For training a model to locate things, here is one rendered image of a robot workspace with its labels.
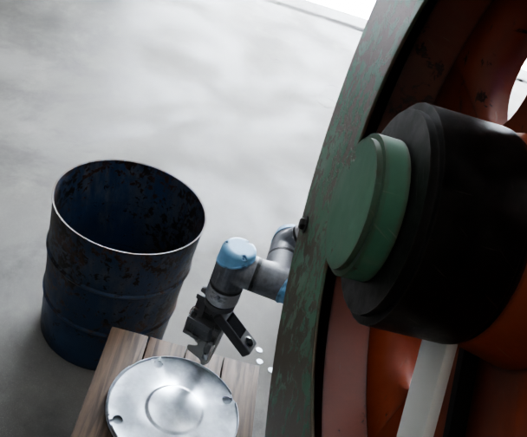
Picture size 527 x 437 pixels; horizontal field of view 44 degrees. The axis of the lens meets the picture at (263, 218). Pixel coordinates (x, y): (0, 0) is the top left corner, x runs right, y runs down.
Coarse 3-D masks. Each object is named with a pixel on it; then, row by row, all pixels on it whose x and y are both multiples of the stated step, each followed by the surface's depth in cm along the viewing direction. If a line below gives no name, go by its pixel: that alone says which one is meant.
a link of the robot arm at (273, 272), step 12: (276, 252) 142; (288, 252) 142; (264, 264) 136; (276, 264) 138; (288, 264) 139; (264, 276) 135; (276, 276) 135; (288, 276) 136; (252, 288) 136; (264, 288) 135; (276, 288) 135; (276, 300) 137
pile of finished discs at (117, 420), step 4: (156, 356) 153; (160, 356) 154; (140, 360) 151; (156, 360) 153; (156, 364) 152; (160, 364) 153; (120, 372) 147; (112, 384) 144; (108, 392) 142; (224, 400) 150; (228, 400) 151; (232, 400) 150; (116, 416) 138; (108, 420) 136; (112, 420) 137; (116, 420) 138; (120, 420) 138; (108, 424) 137; (112, 428) 135; (112, 432) 135
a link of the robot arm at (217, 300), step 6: (210, 288) 140; (210, 294) 140; (216, 294) 140; (240, 294) 141; (210, 300) 141; (216, 300) 139; (222, 300) 140; (228, 300) 140; (234, 300) 141; (216, 306) 141; (222, 306) 140; (228, 306) 141
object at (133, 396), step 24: (144, 360) 151; (168, 360) 153; (120, 384) 144; (144, 384) 146; (168, 384) 148; (192, 384) 150; (216, 384) 152; (120, 408) 139; (144, 408) 141; (168, 408) 142; (192, 408) 144; (216, 408) 147; (120, 432) 135; (144, 432) 136; (168, 432) 138; (192, 432) 140; (216, 432) 142
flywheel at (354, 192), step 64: (448, 0) 64; (512, 0) 59; (448, 64) 68; (512, 64) 60; (384, 128) 73; (448, 128) 39; (512, 128) 53; (384, 192) 40; (448, 192) 37; (512, 192) 38; (384, 256) 41; (448, 256) 38; (512, 256) 38; (320, 320) 76; (384, 320) 41; (448, 320) 40; (512, 320) 40; (320, 384) 70; (384, 384) 65; (448, 384) 52; (512, 384) 44
